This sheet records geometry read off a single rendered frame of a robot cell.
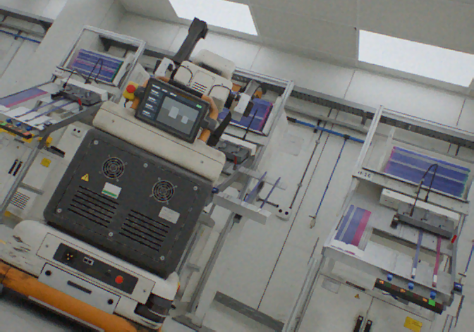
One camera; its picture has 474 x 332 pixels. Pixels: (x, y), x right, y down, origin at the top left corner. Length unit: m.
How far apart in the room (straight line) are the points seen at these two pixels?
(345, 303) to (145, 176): 1.57
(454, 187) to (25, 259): 2.50
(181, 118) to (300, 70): 3.62
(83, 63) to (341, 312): 3.02
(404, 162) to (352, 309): 1.05
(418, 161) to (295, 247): 1.85
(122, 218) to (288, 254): 3.01
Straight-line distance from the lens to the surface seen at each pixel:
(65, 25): 6.15
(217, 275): 2.65
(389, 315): 2.75
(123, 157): 1.67
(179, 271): 2.64
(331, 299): 2.74
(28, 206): 3.70
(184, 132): 1.65
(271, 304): 4.45
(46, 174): 3.69
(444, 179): 3.08
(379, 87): 5.01
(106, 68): 4.02
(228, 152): 3.08
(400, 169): 3.05
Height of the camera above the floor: 0.45
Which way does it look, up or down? 13 degrees up
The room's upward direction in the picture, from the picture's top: 25 degrees clockwise
